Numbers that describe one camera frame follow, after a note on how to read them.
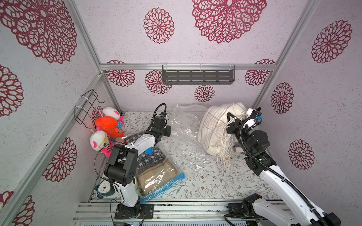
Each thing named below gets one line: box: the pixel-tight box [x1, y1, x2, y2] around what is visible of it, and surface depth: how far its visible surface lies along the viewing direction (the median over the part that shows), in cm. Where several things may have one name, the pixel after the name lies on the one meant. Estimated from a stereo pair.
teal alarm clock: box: [95, 179, 116, 200], surface depth 78 cm
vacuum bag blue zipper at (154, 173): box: [136, 144, 186, 203], surface depth 83 cm
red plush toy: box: [95, 115, 124, 138], surface depth 91 cm
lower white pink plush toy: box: [89, 126, 115, 157], surface depth 81 cm
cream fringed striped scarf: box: [197, 102, 248, 167], surface depth 73 cm
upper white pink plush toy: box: [99, 106, 121, 121], surface depth 97 cm
